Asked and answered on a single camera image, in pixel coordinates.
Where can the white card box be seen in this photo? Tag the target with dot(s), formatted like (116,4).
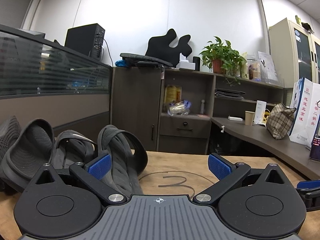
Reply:
(260,112)

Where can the yellow tin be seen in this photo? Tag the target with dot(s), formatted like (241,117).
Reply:
(173,93)

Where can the snack bag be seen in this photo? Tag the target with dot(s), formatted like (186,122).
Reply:
(253,70)

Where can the dark wooden shelf cabinet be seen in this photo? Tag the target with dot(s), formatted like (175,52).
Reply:
(135,105)

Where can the glass office partition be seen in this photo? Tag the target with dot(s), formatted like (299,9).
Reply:
(50,75)

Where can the paper cup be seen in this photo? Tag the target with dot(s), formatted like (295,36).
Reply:
(249,118)

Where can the black computer tower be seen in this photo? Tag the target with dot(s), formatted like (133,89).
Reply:
(83,38)

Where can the clear plastic bag with contents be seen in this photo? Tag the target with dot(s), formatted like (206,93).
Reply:
(178,108)

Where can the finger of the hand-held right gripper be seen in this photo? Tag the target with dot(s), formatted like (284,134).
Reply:
(310,184)

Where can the blue plastic bag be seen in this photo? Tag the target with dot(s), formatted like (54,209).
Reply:
(119,63)

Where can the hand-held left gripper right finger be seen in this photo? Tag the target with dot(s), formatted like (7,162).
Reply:
(220,167)

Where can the green potted plant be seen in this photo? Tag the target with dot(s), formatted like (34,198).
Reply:
(222,55)

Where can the clear acrylic display stand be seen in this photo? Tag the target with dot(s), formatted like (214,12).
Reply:
(268,66)

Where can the stack of black folders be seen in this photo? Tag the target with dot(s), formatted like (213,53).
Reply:
(230,93)

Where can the black cylinder speaker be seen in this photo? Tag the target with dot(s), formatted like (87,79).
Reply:
(196,63)

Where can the black keyboard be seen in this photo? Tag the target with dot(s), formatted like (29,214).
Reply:
(145,59)

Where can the plaid bag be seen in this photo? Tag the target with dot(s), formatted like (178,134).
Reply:
(281,121)

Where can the beige metal filing cabinet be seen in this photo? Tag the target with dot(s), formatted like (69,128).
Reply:
(282,55)

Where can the white tissue box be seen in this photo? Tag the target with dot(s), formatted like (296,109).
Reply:
(185,64)

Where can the dark wooden desk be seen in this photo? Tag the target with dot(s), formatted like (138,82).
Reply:
(262,140)

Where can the black chair back cushion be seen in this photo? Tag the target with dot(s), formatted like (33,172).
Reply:
(165,45)

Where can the white paper gift bag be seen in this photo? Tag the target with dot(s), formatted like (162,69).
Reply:
(303,110)

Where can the small white figurine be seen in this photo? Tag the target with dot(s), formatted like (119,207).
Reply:
(202,107)

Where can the small white hook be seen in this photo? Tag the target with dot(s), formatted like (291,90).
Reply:
(222,128)

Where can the dark grey foam slipper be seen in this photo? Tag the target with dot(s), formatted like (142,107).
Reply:
(8,132)
(27,150)

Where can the grey window blind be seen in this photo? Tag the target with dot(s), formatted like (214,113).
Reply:
(15,7)

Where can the black slide sandal silver stripe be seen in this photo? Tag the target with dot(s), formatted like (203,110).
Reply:
(71,150)
(122,150)

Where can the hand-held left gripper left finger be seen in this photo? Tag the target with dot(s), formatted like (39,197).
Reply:
(99,166)

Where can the white power strip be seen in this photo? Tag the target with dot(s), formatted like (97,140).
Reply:
(235,118)

